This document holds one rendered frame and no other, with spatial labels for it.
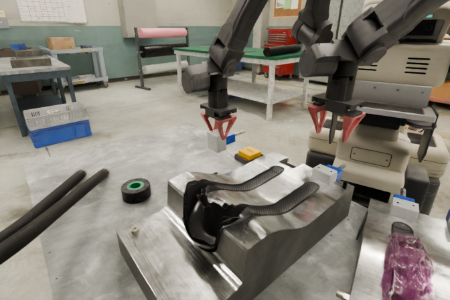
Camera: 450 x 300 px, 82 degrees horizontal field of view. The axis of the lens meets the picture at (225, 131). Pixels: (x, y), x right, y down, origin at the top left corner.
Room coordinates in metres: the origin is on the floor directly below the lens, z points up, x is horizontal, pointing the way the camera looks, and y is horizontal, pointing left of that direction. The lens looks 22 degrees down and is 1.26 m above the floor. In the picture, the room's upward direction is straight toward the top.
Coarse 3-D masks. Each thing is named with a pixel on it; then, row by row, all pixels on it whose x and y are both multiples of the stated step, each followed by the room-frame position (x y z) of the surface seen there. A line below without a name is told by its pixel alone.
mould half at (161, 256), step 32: (256, 160) 0.68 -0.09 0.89; (224, 192) 0.47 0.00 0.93; (256, 192) 0.53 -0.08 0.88; (288, 192) 0.53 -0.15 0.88; (320, 192) 0.52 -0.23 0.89; (352, 192) 0.54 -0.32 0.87; (160, 224) 0.44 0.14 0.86; (256, 224) 0.36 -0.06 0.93; (288, 224) 0.40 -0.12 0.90; (320, 224) 0.45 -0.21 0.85; (128, 256) 0.38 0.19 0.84; (160, 256) 0.36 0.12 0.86; (192, 256) 0.36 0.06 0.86; (224, 256) 0.34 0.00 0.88; (256, 256) 0.32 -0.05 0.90; (288, 256) 0.38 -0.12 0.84; (160, 288) 0.30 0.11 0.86; (192, 288) 0.30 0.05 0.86; (224, 288) 0.30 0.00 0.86; (256, 288) 0.33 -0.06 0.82
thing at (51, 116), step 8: (64, 104) 3.18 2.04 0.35; (72, 104) 3.23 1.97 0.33; (80, 104) 3.17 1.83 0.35; (24, 112) 2.81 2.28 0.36; (32, 112) 2.95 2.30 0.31; (40, 112) 3.00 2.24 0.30; (48, 112) 3.05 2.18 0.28; (56, 112) 3.11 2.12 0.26; (64, 112) 2.85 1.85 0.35; (72, 112) 2.90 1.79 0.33; (80, 112) 2.95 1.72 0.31; (32, 120) 2.64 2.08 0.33; (40, 120) 2.95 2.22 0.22; (48, 120) 2.74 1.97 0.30; (56, 120) 2.95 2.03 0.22; (64, 120) 2.84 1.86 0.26; (72, 120) 2.89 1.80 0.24; (80, 120) 2.94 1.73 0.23; (32, 128) 2.62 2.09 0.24; (40, 128) 2.67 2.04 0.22
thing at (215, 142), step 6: (210, 132) 0.74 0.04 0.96; (216, 132) 0.73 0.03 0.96; (240, 132) 0.78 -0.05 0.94; (210, 138) 0.72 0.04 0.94; (216, 138) 0.70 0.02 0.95; (228, 138) 0.73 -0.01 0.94; (234, 138) 0.75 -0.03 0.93; (210, 144) 0.73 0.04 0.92; (216, 144) 0.70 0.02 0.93; (222, 144) 0.71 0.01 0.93; (216, 150) 0.70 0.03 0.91; (222, 150) 0.71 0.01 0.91
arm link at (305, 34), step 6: (306, 24) 0.83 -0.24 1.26; (300, 30) 0.84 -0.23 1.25; (306, 30) 0.82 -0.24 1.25; (312, 30) 0.81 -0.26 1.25; (300, 36) 0.84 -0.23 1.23; (306, 36) 0.82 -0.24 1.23; (312, 36) 0.80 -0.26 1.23; (300, 42) 0.87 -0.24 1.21; (306, 42) 0.82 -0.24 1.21; (306, 48) 0.85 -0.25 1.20
